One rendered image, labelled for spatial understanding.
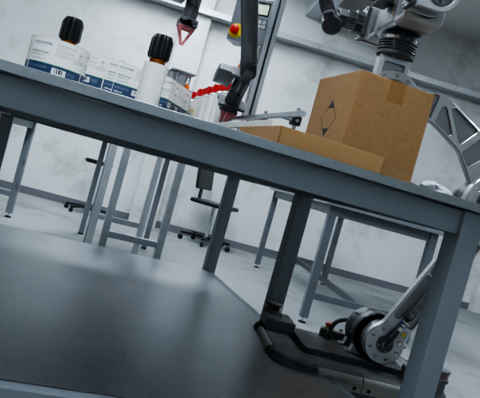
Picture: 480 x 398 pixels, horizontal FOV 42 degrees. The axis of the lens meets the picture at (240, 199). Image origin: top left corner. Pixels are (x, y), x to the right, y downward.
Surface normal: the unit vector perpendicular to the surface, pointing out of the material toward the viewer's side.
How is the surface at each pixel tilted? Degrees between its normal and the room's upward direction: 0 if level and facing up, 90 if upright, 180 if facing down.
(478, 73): 90
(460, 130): 90
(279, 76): 90
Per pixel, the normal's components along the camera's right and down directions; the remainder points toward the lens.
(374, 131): 0.26, 0.10
